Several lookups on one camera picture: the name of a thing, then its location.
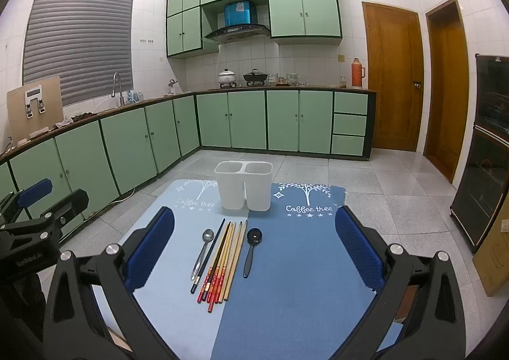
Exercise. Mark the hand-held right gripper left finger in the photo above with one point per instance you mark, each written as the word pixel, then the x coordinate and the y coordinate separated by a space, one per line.
pixel 153 248

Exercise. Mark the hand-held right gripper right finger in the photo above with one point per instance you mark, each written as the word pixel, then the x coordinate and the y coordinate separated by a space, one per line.
pixel 358 248

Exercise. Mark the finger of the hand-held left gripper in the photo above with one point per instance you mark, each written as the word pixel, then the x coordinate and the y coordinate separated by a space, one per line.
pixel 69 203
pixel 35 189

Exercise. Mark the metal spoon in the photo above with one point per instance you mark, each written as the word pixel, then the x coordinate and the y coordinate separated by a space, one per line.
pixel 207 236

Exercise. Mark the red and black patterned chopstick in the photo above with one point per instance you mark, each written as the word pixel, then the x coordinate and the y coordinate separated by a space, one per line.
pixel 220 258
pixel 216 252

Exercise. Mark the plain bamboo chopstick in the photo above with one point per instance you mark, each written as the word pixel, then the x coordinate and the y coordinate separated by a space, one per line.
pixel 237 256

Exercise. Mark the black spoon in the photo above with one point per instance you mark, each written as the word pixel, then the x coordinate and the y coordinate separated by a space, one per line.
pixel 253 236

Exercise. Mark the white two-compartment utensil holder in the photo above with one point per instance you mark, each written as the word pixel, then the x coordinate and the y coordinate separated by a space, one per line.
pixel 243 189

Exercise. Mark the light blue mat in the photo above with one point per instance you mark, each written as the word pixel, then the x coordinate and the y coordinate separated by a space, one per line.
pixel 179 224

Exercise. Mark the dark blue mat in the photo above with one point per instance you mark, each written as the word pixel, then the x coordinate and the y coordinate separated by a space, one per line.
pixel 298 284

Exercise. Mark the cloth on counter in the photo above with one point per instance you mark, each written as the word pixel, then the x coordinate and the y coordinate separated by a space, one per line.
pixel 69 121

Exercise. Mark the wooden board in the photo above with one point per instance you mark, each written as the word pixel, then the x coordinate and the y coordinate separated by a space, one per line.
pixel 49 105

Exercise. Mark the kitchen faucet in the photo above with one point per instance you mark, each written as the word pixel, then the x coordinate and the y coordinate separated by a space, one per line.
pixel 121 93

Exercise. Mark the bottles beside sink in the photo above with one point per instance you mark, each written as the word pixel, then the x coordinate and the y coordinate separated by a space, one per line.
pixel 135 96

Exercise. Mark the cardboard box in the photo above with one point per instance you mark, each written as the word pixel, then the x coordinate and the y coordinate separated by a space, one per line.
pixel 495 260

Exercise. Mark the black glass-front cabinet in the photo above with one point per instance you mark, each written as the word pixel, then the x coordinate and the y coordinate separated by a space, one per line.
pixel 485 169

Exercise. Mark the grey window blind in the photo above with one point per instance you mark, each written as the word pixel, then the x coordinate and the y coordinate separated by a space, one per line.
pixel 79 45

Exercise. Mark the brown countertop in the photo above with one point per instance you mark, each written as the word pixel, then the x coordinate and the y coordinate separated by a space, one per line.
pixel 350 89

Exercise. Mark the green base cabinets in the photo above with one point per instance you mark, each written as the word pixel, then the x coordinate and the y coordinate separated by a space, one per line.
pixel 246 119

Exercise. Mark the glass jar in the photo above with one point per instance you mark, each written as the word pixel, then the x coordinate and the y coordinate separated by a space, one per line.
pixel 343 82

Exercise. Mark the closed wooden door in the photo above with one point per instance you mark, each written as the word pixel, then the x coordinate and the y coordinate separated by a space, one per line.
pixel 391 77

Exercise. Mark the wooden door in recess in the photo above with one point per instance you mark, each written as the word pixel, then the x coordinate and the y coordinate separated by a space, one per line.
pixel 445 97

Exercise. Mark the orange thermos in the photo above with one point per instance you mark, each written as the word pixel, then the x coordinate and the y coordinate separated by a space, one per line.
pixel 357 73

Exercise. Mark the white cooking pot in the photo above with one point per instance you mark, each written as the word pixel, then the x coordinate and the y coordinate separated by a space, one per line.
pixel 227 77

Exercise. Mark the stack of bowls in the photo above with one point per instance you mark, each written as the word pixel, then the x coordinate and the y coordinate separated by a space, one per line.
pixel 272 79

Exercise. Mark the black wok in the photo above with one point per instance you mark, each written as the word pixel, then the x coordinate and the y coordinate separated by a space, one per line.
pixel 254 76

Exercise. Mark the black range hood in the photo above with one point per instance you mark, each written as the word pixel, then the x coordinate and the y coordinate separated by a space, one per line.
pixel 238 31

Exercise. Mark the blue wrapped hood chimney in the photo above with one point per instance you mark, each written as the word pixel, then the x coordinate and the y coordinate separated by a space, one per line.
pixel 239 13

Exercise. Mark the white metal bracket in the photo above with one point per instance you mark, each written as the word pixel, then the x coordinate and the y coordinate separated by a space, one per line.
pixel 34 93

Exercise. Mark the small wall tap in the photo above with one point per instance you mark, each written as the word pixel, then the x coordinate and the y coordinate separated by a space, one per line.
pixel 171 86

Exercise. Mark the green wall cabinets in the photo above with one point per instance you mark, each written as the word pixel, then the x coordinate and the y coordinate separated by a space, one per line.
pixel 286 14

